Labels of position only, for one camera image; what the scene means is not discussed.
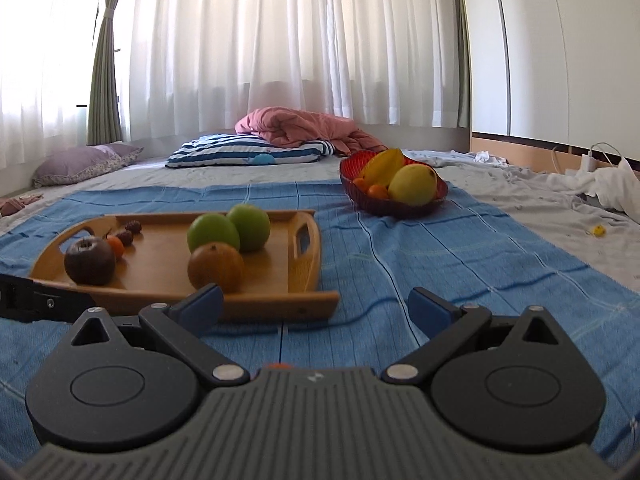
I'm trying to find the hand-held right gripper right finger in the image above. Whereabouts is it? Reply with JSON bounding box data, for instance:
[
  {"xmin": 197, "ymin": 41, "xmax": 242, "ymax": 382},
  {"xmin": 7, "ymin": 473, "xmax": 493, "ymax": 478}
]
[{"xmin": 382, "ymin": 287, "xmax": 563, "ymax": 387}]

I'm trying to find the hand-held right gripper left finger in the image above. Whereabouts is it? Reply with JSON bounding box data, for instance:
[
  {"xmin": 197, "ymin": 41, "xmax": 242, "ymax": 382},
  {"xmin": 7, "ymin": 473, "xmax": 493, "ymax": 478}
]
[{"xmin": 70, "ymin": 282, "xmax": 251, "ymax": 390}]

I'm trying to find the wooden tray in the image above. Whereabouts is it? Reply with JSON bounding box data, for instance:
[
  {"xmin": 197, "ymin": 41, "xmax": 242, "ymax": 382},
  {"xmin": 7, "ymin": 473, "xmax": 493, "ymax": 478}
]
[{"xmin": 29, "ymin": 209, "xmax": 341, "ymax": 322}]

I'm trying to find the green apple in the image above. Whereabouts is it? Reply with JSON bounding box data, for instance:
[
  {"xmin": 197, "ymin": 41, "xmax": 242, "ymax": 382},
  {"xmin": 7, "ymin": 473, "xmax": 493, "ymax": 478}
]
[
  {"xmin": 226, "ymin": 204, "xmax": 271, "ymax": 253},
  {"xmin": 187, "ymin": 213, "xmax": 242, "ymax": 256}
]

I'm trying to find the small mandarin with stem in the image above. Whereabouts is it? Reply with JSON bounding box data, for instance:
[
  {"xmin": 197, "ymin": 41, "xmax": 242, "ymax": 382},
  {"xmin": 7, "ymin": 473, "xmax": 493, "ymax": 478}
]
[{"xmin": 102, "ymin": 230, "xmax": 125, "ymax": 260}]

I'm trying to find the brown round pear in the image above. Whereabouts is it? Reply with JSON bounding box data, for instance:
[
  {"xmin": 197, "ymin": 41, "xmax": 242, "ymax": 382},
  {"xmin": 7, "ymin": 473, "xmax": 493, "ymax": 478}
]
[{"xmin": 187, "ymin": 242, "xmax": 246, "ymax": 293}]

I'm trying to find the blue blanket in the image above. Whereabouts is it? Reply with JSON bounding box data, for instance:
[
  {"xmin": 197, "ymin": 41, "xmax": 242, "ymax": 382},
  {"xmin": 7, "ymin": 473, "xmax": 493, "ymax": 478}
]
[{"xmin": 0, "ymin": 180, "xmax": 640, "ymax": 463}]

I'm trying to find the dark red apple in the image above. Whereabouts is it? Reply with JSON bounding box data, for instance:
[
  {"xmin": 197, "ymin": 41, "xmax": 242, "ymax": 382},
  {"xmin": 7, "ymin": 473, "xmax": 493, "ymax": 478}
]
[{"xmin": 64, "ymin": 236, "xmax": 117, "ymax": 286}]

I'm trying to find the pink brown cloth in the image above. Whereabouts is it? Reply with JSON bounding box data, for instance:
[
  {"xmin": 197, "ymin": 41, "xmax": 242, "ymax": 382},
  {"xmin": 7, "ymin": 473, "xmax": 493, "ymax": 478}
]
[{"xmin": 0, "ymin": 194, "xmax": 44, "ymax": 217}]

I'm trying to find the red fruit bowl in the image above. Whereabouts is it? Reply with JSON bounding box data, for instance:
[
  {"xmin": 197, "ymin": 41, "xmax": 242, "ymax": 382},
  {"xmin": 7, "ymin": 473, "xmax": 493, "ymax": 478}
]
[{"xmin": 339, "ymin": 149, "xmax": 449, "ymax": 218}]

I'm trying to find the yellow mango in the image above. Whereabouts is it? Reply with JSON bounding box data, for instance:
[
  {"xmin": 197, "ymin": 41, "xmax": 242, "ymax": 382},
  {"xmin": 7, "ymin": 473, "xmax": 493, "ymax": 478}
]
[{"xmin": 388, "ymin": 163, "xmax": 438, "ymax": 207}]

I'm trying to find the purple pillow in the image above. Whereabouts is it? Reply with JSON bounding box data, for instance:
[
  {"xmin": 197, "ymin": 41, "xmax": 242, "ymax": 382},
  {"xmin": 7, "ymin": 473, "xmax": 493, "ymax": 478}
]
[{"xmin": 32, "ymin": 143, "xmax": 145, "ymax": 188}]

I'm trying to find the yellow starfruit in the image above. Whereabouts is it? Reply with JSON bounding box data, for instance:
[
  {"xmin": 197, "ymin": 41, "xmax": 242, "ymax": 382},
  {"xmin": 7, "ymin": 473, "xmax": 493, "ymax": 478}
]
[{"xmin": 359, "ymin": 147, "xmax": 406, "ymax": 187}]

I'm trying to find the blue white striped pillow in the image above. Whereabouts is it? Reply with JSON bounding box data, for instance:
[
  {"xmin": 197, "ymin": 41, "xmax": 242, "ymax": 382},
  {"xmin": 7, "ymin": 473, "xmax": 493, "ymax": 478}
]
[{"xmin": 165, "ymin": 134, "xmax": 336, "ymax": 169}]

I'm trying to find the pink quilt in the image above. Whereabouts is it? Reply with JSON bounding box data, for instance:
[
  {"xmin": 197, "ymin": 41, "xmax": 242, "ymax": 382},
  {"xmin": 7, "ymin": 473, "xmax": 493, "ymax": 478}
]
[{"xmin": 235, "ymin": 106, "xmax": 388, "ymax": 157}]

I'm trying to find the green curtain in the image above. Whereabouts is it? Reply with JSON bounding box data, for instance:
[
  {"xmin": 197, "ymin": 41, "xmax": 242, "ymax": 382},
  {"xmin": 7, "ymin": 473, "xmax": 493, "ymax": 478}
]
[{"xmin": 87, "ymin": 0, "xmax": 132, "ymax": 146}]

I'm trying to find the pile of white clothes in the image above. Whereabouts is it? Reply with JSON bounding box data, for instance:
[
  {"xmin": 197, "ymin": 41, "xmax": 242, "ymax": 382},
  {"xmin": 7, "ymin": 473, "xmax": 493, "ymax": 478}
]
[{"xmin": 565, "ymin": 157, "xmax": 640, "ymax": 221}]

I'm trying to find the narrow white sheer curtain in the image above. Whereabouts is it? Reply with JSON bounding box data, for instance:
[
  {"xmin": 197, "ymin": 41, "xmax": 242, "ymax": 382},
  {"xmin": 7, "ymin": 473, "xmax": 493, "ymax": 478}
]
[{"xmin": 0, "ymin": 0, "xmax": 108, "ymax": 161}]

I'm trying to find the wide white sheer curtain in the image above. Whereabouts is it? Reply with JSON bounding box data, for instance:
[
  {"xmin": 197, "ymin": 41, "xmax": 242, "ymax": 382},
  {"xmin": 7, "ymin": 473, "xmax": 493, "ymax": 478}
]
[{"xmin": 117, "ymin": 0, "xmax": 473, "ymax": 141}]

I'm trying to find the white wardrobe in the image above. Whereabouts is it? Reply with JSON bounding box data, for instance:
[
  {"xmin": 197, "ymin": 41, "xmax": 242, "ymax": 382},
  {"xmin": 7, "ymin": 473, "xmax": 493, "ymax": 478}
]
[{"xmin": 457, "ymin": 0, "xmax": 640, "ymax": 173}]

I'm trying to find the white charger cable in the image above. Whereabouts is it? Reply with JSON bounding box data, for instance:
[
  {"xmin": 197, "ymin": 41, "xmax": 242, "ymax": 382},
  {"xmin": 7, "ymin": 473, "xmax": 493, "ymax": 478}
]
[{"xmin": 580, "ymin": 142, "xmax": 632, "ymax": 173}]

